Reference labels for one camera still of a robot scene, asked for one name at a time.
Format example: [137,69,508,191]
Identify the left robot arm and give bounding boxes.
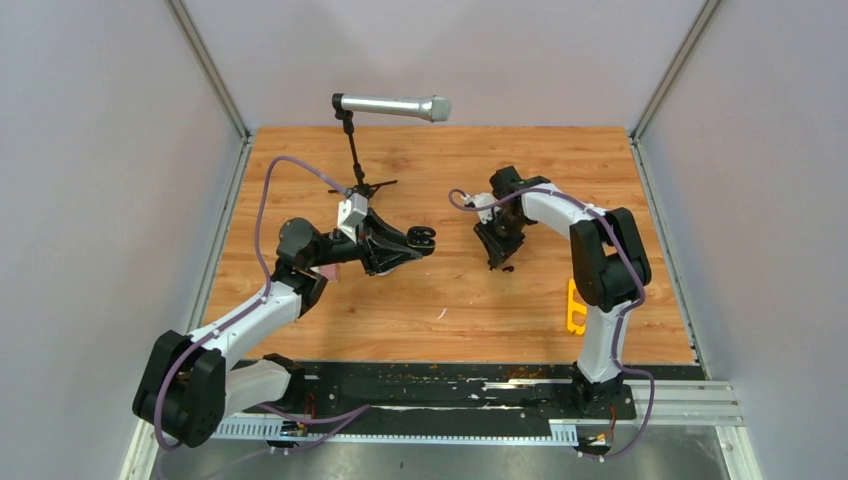
[132,208,436,451]

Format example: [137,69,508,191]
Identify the black earbud charging case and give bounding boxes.
[406,226,436,250]

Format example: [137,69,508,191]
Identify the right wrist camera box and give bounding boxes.
[465,192,501,224]

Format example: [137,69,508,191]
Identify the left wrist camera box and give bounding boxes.
[337,193,368,243]

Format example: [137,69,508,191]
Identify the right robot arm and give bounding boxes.
[460,166,652,418]

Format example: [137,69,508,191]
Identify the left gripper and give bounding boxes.
[308,207,423,277]

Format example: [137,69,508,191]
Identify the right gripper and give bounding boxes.
[475,211,531,268]

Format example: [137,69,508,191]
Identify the silver microphone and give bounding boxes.
[331,93,452,123]

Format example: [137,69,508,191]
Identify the perforated metal rail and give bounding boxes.
[212,411,579,447]

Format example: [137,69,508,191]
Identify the yellow triangular plastic frame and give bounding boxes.
[565,278,588,336]

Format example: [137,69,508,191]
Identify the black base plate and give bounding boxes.
[272,361,637,428]

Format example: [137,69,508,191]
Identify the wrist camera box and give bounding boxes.
[465,192,501,224]
[337,193,368,243]

